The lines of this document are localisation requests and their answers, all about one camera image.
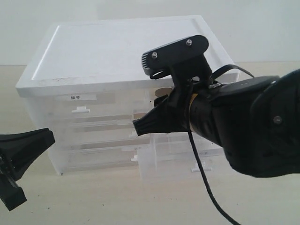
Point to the clear middle wide drawer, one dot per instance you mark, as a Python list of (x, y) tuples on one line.
[(79, 132)]

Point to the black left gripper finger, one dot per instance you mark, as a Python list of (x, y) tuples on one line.
[(19, 151)]

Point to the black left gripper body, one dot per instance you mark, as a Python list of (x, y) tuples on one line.
[(11, 194)]

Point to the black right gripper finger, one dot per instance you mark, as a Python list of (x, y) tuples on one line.
[(155, 121), (159, 100)]

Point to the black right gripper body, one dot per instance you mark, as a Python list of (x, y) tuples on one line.
[(177, 110)]

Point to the clear bottom wide drawer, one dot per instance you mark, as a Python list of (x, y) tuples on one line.
[(68, 160)]

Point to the clear wide drawer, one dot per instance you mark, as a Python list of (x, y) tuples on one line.
[(79, 132), (68, 160)]

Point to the key bunch with blue tag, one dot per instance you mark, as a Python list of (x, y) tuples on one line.
[(163, 91)]

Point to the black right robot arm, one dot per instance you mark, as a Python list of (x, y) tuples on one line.
[(256, 121)]

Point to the white plastic drawer cabinet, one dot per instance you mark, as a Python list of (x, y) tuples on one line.
[(104, 56)]

